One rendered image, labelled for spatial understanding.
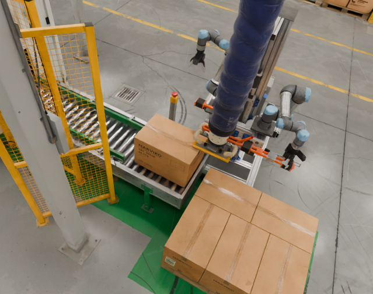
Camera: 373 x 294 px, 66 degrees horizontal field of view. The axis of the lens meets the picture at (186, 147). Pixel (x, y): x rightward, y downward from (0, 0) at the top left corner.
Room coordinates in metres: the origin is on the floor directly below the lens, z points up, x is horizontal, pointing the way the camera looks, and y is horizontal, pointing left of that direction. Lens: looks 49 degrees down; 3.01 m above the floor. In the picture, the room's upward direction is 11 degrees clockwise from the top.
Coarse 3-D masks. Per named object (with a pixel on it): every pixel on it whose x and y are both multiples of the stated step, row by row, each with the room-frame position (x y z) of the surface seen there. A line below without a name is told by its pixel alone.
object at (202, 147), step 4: (196, 144) 1.64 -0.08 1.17; (200, 144) 1.64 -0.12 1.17; (204, 144) 1.63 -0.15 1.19; (208, 144) 1.66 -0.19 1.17; (200, 148) 1.60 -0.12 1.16; (204, 148) 1.61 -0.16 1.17; (208, 152) 1.58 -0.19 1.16; (212, 152) 1.58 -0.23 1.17; (216, 152) 1.59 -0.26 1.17; (220, 152) 1.58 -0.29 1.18; (216, 156) 1.55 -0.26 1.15; (220, 156) 1.56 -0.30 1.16; (224, 156) 1.56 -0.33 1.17; (224, 160) 1.53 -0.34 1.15; (228, 160) 1.53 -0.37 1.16
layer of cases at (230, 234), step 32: (224, 192) 1.61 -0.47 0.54; (256, 192) 1.69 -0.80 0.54; (192, 224) 1.21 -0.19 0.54; (224, 224) 1.27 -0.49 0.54; (256, 224) 1.33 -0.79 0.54; (288, 224) 1.40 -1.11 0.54; (192, 256) 0.92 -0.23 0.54; (224, 256) 0.97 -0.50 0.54; (256, 256) 1.03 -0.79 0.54; (288, 256) 1.08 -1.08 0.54; (224, 288) 0.76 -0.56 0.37; (256, 288) 0.76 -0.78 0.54; (288, 288) 0.81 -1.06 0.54
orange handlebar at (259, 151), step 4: (204, 104) 2.03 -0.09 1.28; (212, 108) 2.00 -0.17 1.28; (204, 128) 1.73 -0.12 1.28; (232, 136) 1.69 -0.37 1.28; (228, 140) 1.65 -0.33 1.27; (232, 140) 1.66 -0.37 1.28; (236, 140) 1.67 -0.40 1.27; (236, 144) 1.63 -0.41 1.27; (240, 144) 1.63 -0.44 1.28; (256, 148) 1.62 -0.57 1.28; (260, 148) 1.62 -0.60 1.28; (256, 152) 1.57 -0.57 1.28; (260, 152) 1.58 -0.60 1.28; (264, 152) 1.59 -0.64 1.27; (268, 152) 1.60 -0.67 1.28; (264, 156) 1.55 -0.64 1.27; (276, 160) 1.53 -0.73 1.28; (280, 160) 1.55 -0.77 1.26; (292, 168) 1.48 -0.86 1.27
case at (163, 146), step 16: (144, 128) 1.90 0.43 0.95; (160, 128) 1.94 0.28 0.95; (176, 128) 1.98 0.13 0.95; (144, 144) 1.73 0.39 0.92; (160, 144) 1.74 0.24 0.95; (176, 144) 1.78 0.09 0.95; (192, 144) 1.82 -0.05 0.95; (144, 160) 1.73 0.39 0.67; (160, 160) 1.67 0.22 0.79; (176, 160) 1.62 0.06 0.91; (192, 160) 1.62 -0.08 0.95; (176, 176) 1.61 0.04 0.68
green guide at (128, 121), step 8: (40, 80) 2.68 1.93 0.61; (56, 80) 2.69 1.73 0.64; (64, 88) 2.59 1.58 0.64; (72, 96) 2.52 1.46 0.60; (80, 96) 2.50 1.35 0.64; (88, 104) 2.45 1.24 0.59; (104, 112) 2.37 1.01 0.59; (112, 112) 2.35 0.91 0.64; (120, 120) 2.30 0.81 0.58; (128, 120) 2.27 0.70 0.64; (136, 128) 2.23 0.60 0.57
